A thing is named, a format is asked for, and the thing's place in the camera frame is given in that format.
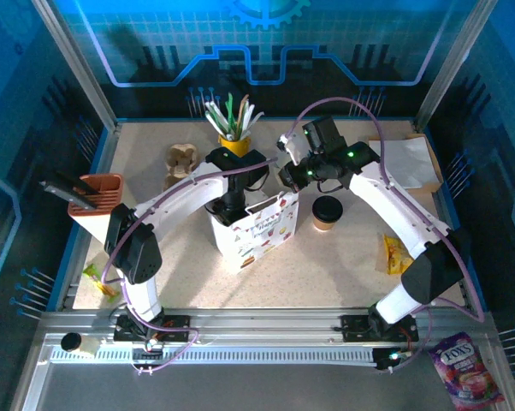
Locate green wrapped straw folded tip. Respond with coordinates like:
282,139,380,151
225,92,238,139

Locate small circuit board with LED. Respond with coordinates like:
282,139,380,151
133,337,164,356

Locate white paper wrapped straw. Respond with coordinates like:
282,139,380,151
212,102,235,137
204,100,231,138

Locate white paper sheets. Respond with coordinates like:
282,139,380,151
368,136,439,192

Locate clear wrapped straw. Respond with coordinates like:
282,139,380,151
241,102,256,138
245,110,266,137

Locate yellow snack packet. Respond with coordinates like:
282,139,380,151
382,233,415,275

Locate white printed paper bag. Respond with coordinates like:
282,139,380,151
209,190,301,276

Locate green candy packet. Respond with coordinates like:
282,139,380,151
81,263,121,304

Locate black handled knife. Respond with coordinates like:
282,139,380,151
51,170,103,196
38,179,99,211

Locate aluminium frame post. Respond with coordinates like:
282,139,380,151
413,0,500,132
31,0,122,132

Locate black round knob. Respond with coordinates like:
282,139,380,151
60,332,82,353

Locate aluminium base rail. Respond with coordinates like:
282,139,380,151
38,307,496,343

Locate orange and cream knife block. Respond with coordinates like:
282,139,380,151
67,172,126,241

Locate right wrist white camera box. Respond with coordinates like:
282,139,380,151
275,132,306,167

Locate purple Fox's candy bag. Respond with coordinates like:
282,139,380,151
427,331,506,411

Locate stack of pulp cup carriers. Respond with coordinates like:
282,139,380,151
163,143,201,193

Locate black plastic cup lid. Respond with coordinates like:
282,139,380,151
311,195,345,223

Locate white slotted cable duct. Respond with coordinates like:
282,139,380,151
50,345,378,366

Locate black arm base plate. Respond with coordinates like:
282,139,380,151
340,314,419,343
114,314,192,343

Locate small black box with LED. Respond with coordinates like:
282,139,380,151
375,347,412,372

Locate brown paper wrapped straw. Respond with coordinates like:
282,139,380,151
237,94,251,139

